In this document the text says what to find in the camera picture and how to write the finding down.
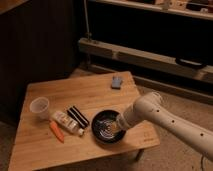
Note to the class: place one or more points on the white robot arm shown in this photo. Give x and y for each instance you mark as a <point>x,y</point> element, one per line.
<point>149,107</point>

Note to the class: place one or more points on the black round bowl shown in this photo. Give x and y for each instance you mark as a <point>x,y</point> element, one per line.
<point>100,127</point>

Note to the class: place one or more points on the white tube bottle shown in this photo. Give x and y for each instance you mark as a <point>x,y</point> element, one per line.
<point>71,125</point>

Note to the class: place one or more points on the small grey blue object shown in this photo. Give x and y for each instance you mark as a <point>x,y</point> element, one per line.
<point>116,82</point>

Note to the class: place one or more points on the metal vertical pole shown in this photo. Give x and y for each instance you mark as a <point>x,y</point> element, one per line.
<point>88,33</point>

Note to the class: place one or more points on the clear plastic cup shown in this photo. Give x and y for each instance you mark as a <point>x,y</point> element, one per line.
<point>40,107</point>

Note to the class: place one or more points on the black striped rectangular block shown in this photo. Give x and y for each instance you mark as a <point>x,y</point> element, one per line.
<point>74,113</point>

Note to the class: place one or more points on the wooden table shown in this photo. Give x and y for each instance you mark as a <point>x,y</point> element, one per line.
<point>36,148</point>

